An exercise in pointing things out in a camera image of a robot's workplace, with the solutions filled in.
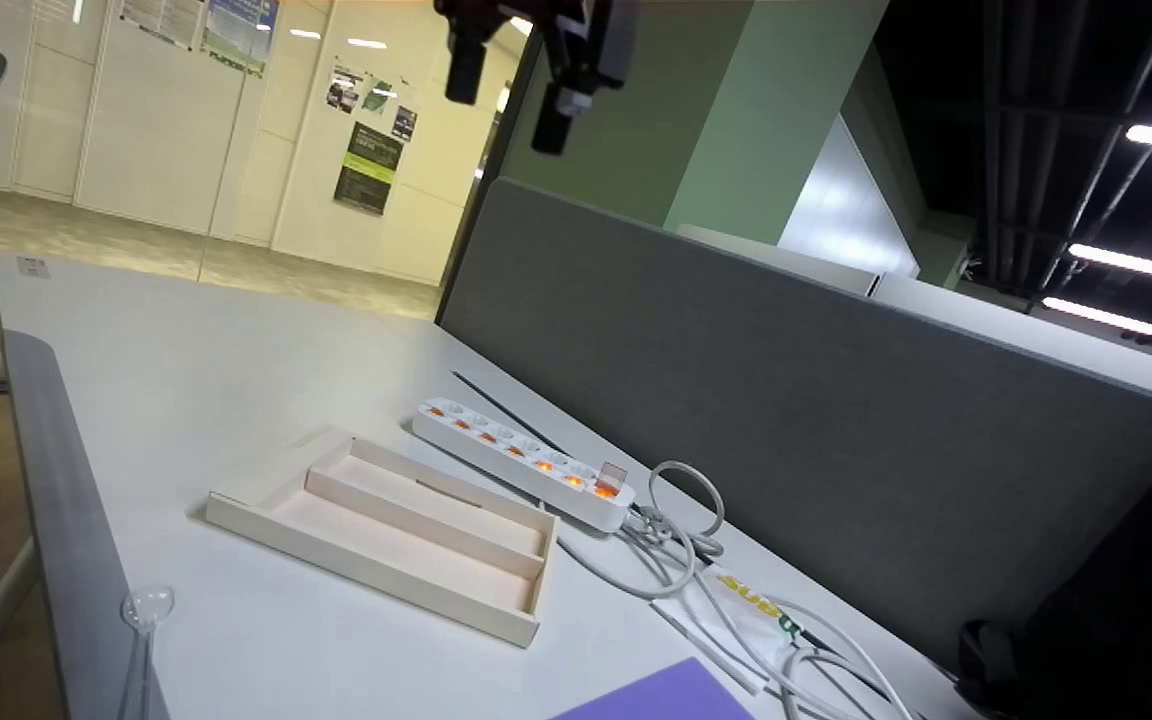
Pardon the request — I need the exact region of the grey desk partition panel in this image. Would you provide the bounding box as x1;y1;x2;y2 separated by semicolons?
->
436;175;1152;675

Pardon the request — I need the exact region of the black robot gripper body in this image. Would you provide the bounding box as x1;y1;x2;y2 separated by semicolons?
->
521;0;648;102

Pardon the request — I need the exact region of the green square pillar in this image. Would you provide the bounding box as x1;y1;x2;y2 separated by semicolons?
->
499;0;893;249

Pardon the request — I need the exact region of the yellow cable label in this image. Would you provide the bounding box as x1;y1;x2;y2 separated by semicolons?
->
711;574;801;635

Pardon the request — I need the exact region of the blue and white wall poster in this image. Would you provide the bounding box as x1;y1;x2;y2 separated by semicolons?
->
195;0;285;80

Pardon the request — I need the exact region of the white power strip cord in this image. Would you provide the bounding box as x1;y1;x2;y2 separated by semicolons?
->
551;456;730;609

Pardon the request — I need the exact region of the green and black wall sign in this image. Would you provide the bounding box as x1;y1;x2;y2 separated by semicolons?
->
330;166;397;219

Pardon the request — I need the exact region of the white power strip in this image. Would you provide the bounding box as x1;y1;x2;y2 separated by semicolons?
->
405;391;642;540

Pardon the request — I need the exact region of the white wall notice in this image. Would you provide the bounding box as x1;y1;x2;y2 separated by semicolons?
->
118;0;209;53

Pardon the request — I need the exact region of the light wooden compartment box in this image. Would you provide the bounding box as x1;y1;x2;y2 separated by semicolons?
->
202;427;559;651

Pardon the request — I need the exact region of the thin white cable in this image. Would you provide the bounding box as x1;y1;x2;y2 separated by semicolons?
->
653;583;920;720

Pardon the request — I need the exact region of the thin black cable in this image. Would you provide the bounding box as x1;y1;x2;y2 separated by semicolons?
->
447;370;569;459

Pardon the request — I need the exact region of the clear round plastic piece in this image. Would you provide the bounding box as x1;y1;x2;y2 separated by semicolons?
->
118;582;180;632

